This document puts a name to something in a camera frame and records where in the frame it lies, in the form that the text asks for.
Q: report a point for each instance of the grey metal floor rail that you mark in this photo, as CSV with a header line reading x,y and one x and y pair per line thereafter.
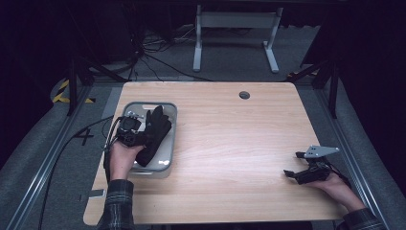
x,y
348,140
48,163

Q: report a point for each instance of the person's left hand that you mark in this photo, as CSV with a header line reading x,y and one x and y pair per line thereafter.
x,y
121,163

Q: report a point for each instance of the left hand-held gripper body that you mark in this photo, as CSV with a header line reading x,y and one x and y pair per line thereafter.
x,y
129,134

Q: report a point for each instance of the silver tape strip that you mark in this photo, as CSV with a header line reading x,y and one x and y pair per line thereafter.
x,y
95,193

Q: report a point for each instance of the white plastic bin grey rim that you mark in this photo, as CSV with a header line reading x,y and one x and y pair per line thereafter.
x,y
166,153

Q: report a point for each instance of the yellow black hazard tape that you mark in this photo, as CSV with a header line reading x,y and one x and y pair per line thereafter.
x,y
61,92

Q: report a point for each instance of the person's right hand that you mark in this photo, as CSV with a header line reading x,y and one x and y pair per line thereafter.
x,y
338,188

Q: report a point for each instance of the matte black glove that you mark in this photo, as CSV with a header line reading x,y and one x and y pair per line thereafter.
x,y
158,127

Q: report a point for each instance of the white metal desk frame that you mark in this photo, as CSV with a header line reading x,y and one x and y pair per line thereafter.
x,y
236,19

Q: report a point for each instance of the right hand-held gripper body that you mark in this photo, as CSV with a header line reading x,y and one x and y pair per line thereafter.
x,y
316,172

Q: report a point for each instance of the black metal stand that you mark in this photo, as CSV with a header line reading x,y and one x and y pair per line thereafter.
x,y
333,86
74,86

